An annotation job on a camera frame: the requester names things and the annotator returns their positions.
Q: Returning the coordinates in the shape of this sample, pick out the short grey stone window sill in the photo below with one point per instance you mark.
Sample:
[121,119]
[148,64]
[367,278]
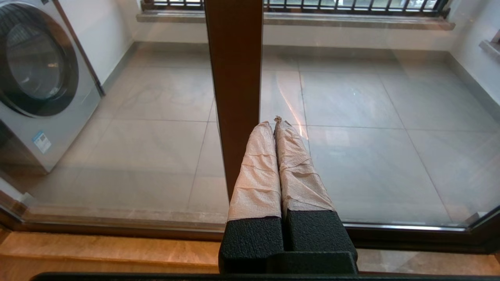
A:
[492,48]

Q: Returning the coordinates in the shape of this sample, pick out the silver front-load washing machine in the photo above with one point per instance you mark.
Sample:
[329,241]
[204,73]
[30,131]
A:
[66,125]

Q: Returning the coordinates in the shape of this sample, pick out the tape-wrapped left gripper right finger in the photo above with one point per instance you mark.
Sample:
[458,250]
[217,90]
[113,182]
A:
[300,183]

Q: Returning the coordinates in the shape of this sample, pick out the long grey stone window sill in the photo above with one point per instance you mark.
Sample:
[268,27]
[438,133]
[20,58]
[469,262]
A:
[351,21]

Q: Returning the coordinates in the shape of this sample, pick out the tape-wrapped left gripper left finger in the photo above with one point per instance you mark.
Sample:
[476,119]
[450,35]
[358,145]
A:
[254,187]

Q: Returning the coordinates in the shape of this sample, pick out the black long window railing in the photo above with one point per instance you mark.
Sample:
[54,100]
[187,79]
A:
[351,11]

